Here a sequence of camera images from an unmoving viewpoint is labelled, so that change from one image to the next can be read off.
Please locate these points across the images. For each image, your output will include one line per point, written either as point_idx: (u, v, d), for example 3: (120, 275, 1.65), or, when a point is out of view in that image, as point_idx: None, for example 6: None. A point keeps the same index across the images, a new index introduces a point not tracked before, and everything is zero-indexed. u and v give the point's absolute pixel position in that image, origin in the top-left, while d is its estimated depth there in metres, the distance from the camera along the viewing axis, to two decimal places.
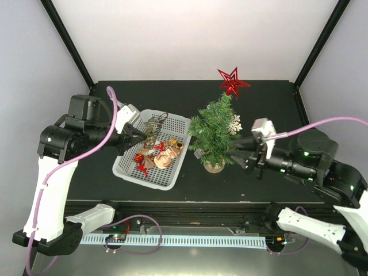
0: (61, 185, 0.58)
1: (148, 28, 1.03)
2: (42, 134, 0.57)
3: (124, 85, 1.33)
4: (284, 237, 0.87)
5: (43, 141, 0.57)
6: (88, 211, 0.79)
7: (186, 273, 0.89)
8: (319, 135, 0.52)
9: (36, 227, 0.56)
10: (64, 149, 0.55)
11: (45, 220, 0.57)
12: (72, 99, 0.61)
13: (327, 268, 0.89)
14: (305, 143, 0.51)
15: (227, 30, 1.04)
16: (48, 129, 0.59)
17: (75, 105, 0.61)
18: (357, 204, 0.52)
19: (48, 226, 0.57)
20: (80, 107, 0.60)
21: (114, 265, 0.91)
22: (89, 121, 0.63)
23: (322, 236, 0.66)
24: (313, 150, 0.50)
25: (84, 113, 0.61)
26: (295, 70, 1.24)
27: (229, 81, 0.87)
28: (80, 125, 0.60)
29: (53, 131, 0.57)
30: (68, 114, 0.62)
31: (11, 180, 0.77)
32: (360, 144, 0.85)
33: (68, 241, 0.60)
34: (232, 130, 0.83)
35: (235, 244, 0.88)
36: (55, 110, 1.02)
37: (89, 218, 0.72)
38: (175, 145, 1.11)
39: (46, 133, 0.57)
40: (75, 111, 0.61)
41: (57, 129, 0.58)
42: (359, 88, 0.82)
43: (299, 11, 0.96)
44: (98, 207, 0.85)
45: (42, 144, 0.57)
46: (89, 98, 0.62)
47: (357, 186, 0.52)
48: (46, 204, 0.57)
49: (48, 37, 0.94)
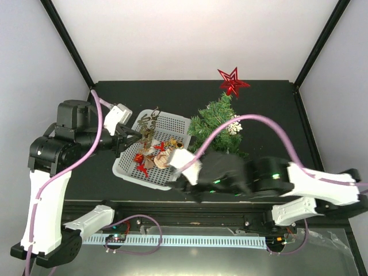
0: (54, 198, 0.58)
1: (148, 28, 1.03)
2: (31, 148, 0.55)
3: (124, 85, 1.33)
4: (285, 237, 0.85)
5: (33, 154, 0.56)
6: (88, 214, 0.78)
7: (187, 273, 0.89)
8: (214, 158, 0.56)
9: (33, 241, 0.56)
10: (56, 162, 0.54)
11: (41, 233, 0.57)
12: (60, 107, 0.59)
13: (327, 267, 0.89)
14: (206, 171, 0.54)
15: (227, 30, 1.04)
16: (37, 140, 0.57)
17: (62, 114, 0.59)
18: (291, 185, 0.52)
19: (44, 238, 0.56)
20: (69, 117, 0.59)
21: (114, 265, 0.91)
22: (80, 128, 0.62)
23: (303, 213, 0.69)
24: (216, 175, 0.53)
25: (73, 122, 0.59)
26: (295, 70, 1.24)
27: (229, 81, 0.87)
28: (71, 134, 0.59)
29: (42, 144, 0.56)
30: (57, 123, 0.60)
31: (11, 180, 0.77)
32: (360, 144, 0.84)
33: (66, 252, 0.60)
34: (232, 131, 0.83)
35: (236, 244, 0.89)
36: (55, 110, 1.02)
37: (88, 223, 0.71)
38: (175, 145, 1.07)
39: (36, 145, 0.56)
40: (64, 119, 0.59)
41: (46, 141, 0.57)
42: (360, 88, 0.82)
43: (299, 11, 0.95)
44: (98, 208, 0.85)
45: (32, 157, 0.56)
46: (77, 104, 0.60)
47: (281, 169, 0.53)
48: (42, 218, 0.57)
49: (48, 37, 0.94)
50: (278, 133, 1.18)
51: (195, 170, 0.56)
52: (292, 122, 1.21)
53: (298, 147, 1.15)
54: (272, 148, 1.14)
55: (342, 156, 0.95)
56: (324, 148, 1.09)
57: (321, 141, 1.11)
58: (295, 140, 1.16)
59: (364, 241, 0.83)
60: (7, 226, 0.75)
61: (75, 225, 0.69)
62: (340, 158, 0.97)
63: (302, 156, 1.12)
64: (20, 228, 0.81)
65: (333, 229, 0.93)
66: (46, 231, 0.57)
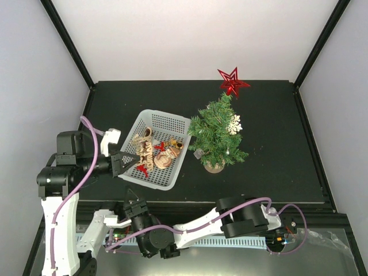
0: (69, 217, 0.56)
1: (149, 28, 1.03)
2: (38, 176, 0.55)
3: (124, 85, 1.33)
4: (285, 237, 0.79)
5: (41, 183, 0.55)
6: (92, 225, 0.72)
7: (186, 273, 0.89)
8: (161, 229, 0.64)
9: (55, 267, 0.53)
10: (66, 184, 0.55)
11: (61, 257, 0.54)
12: (58, 138, 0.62)
13: (326, 267, 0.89)
14: (154, 237, 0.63)
15: (227, 30, 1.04)
16: (42, 170, 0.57)
17: (62, 142, 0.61)
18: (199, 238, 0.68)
19: (66, 261, 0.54)
20: (68, 144, 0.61)
21: (114, 266, 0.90)
22: (79, 154, 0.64)
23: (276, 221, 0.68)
24: (167, 245, 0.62)
25: (73, 148, 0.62)
26: (295, 71, 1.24)
27: (229, 81, 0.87)
28: (72, 160, 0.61)
29: (49, 171, 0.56)
30: (57, 153, 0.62)
31: (13, 180, 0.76)
32: (359, 144, 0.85)
33: (86, 270, 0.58)
34: (232, 130, 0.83)
35: (236, 244, 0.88)
36: (54, 109, 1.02)
37: (95, 239, 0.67)
38: (175, 145, 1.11)
39: (43, 173, 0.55)
40: (64, 148, 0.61)
41: (53, 168, 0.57)
42: (360, 88, 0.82)
43: (299, 11, 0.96)
44: (96, 215, 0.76)
45: (41, 187, 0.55)
46: (73, 133, 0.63)
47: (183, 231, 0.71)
48: (60, 242, 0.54)
49: (48, 37, 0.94)
50: (278, 134, 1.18)
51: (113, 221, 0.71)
52: (292, 122, 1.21)
53: (298, 147, 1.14)
54: (273, 148, 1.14)
55: (342, 155, 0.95)
56: (324, 148, 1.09)
57: (321, 141, 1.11)
58: (295, 140, 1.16)
59: (364, 240, 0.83)
60: (8, 228, 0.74)
61: (83, 246, 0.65)
62: (340, 157, 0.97)
63: (303, 155, 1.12)
64: (21, 230, 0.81)
65: (333, 229, 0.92)
66: (66, 254, 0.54)
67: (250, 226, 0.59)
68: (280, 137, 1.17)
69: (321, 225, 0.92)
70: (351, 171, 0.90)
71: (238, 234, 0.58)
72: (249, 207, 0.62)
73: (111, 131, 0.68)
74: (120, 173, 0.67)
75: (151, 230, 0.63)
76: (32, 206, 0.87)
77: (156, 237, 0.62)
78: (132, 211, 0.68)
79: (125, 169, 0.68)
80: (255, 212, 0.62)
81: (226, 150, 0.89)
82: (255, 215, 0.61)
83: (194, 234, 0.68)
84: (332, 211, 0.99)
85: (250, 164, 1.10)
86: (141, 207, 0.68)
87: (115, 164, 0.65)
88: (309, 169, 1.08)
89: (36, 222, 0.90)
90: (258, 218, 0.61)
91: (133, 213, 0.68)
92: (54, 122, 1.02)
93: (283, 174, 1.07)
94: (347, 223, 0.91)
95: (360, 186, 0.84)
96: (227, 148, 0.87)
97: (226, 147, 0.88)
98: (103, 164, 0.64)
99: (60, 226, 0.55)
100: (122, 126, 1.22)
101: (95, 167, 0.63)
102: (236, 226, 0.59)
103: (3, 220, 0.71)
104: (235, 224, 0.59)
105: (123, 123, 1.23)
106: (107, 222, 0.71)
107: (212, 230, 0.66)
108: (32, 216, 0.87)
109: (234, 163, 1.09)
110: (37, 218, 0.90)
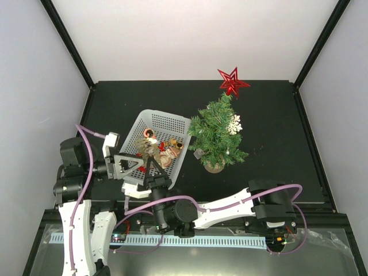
0: (85, 220, 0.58)
1: (148, 28, 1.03)
2: (54, 187, 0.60)
3: (124, 85, 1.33)
4: (285, 238, 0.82)
5: (58, 192, 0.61)
6: (95, 232, 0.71)
7: (186, 273, 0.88)
8: (186, 203, 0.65)
9: (74, 268, 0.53)
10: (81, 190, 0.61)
11: (80, 258, 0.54)
12: (61, 150, 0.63)
13: (327, 267, 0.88)
14: (178, 210, 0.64)
15: (227, 30, 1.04)
16: (56, 181, 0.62)
17: (66, 154, 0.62)
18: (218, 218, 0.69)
19: (84, 263, 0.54)
20: (72, 154, 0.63)
21: (114, 266, 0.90)
22: (84, 160, 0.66)
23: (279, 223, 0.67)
24: (190, 218, 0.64)
25: (78, 157, 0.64)
26: (295, 70, 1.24)
27: (229, 81, 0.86)
28: (80, 169, 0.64)
29: (64, 181, 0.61)
30: (64, 164, 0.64)
31: (14, 180, 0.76)
32: (360, 143, 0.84)
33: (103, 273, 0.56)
34: (232, 130, 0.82)
35: (235, 244, 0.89)
36: (54, 108, 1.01)
37: (103, 246, 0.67)
38: (175, 145, 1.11)
39: (58, 185, 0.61)
40: (69, 158, 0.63)
41: (65, 178, 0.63)
42: (361, 88, 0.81)
43: (300, 11, 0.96)
44: (97, 219, 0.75)
45: (57, 196, 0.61)
46: (75, 143, 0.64)
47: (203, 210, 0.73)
48: (77, 244, 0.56)
49: (48, 35, 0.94)
50: (278, 134, 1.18)
51: (130, 186, 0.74)
52: (292, 122, 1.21)
53: (298, 147, 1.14)
54: (273, 148, 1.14)
55: (342, 155, 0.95)
56: (324, 148, 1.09)
57: (321, 141, 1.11)
58: (295, 140, 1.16)
59: (364, 240, 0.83)
60: (8, 228, 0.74)
61: (93, 255, 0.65)
62: (340, 157, 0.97)
63: (303, 155, 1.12)
64: (21, 230, 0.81)
65: (333, 229, 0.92)
66: (84, 255, 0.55)
67: (282, 211, 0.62)
68: (280, 136, 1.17)
69: (321, 225, 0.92)
70: (351, 172, 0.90)
71: (269, 216, 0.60)
72: (278, 193, 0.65)
73: (108, 134, 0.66)
74: (116, 177, 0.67)
75: (178, 200, 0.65)
76: (32, 206, 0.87)
77: (183, 210, 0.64)
78: (154, 181, 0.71)
79: (121, 173, 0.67)
80: (284, 198, 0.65)
81: (226, 150, 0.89)
82: (284, 201, 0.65)
83: (217, 215, 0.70)
84: (332, 211, 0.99)
85: (250, 164, 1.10)
86: (163, 179, 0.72)
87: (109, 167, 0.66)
88: (309, 169, 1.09)
89: (37, 222, 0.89)
90: (286, 203, 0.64)
91: (155, 183, 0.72)
92: (54, 121, 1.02)
93: (283, 174, 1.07)
94: (347, 223, 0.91)
95: (360, 186, 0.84)
96: (227, 148, 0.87)
97: (226, 147, 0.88)
98: (103, 167, 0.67)
99: (77, 229, 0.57)
100: (121, 127, 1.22)
101: (95, 169, 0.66)
102: (269, 209, 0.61)
103: (3, 220, 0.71)
104: (267, 207, 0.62)
105: (123, 123, 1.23)
106: (125, 189, 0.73)
107: (240, 210, 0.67)
108: (33, 217, 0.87)
109: (234, 163, 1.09)
110: (37, 218, 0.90)
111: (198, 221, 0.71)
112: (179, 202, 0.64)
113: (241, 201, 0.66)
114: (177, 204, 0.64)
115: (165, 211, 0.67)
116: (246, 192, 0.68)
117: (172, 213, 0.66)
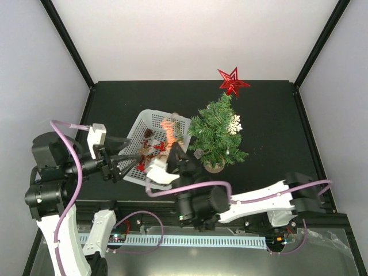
0: (70, 233, 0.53)
1: (149, 28, 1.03)
2: (27, 197, 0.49)
3: (124, 85, 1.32)
4: (285, 237, 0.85)
5: (31, 202, 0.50)
6: (94, 227, 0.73)
7: (186, 273, 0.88)
8: (221, 192, 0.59)
9: None
10: (61, 200, 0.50)
11: (72, 270, 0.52)
12: (34, 150, 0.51)
13: (327, 267, 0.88)
14: (215, 199, 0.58)
15: (227, 30, 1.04)
16: (29, 188, 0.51)
17: (41, 154, 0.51)
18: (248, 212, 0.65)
19: (77, 273, 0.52)
20: (49, 155, 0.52)
21: (114, 266, 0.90)
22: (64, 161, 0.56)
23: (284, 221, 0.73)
24: (226, 209, 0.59)
25: (55, 158, 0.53)
26: (295, 70, 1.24)
27: (229, 81, 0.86)
28: (59, 171, 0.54)
29: (38, 189, 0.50)
30: (39, 165, 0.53)
31: (13, 180, 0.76)
32: (361, 143, 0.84)
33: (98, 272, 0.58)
34: (232, 130, 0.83)
35: (236, 244, 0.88)
36: (54, 107, 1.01)
37: (101, 240, 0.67)
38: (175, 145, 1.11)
39: (32, 194, 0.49)
40: (45, 160, 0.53)
41: (41, 184, 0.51)
42: (361, 88, 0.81)
43: (300, 11, 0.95)
44: (96, 216, 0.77)
45: (31, 206, 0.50)
46: (52, 140, 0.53)
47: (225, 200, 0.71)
48: (67, 257, 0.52)
49: (47, 35, 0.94)
50: (278, 134, 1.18)
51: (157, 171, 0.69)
52: (292, 122, 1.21)
53: (299, 147, 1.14)
54: (273, 148, 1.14)
55: (342, 156, 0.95)
56: (324, 148, 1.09)
57: (321, 141, 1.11)
58: (295, 140, 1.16)
59: (364, 240, 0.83)
60: (8, 228, 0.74)
61: (90, 248, 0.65)
62: (340, 158, 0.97)
63: (303, 155, 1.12)
64: (20, 230, 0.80)
65: (333, 229, 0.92)
66: (76, 267, 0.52)
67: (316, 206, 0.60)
68: (280, 136, 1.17)
69: (321, 225, 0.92)
70: (351, 172, 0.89)
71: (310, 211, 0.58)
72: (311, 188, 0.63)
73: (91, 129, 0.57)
74: (117, 180, 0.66)
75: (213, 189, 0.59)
76: None
77: (218, 199, 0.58)
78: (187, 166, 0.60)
79: (120, 174, 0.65)
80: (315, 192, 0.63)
81: (226, 150, 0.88)
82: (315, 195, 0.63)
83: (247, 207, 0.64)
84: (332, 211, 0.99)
85: (250, 164, 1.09)
86: (194, 164, 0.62)
87: (104, 169, 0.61)
88: (309, 169, 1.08)
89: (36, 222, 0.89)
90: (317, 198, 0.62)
91: (186, 168, 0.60)
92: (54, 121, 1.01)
93: (283, 174, 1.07)
94: (347, 223, 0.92)
95: (361, 185, 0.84)
96: (227, 148, 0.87)
97: (226, 147, 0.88)
98: (90, 163, 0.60)
99: (63, 243, 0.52)
100: (121, 127, 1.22)
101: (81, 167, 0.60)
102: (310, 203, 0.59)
103: (2, 221, 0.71)
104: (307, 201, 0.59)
105: (123, 123, 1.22)
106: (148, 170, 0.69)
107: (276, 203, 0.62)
108: (32, 217, 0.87)
109: (234, 163, 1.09)
110: None
111: (225, 214, 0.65)
112: (214, 189, 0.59)
113: (278, 193, 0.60)
114: (214, 192, 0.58)
115: (196, 200, 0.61)
116: (283, 184, 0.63)
117: (206, 202, 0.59)
